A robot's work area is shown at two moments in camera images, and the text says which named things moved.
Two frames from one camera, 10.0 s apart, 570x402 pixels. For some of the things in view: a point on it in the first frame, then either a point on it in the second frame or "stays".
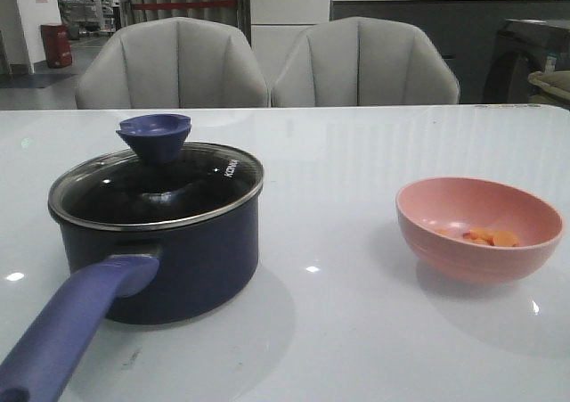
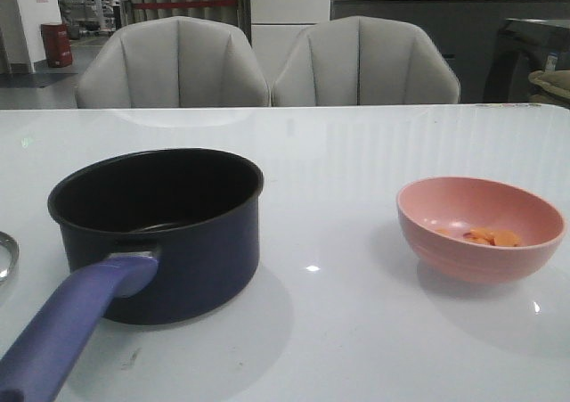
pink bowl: [479, 230] stays
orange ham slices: [488, 236] stays
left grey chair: [174, 63] stays
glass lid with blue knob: [158, 181] → [14, 252]
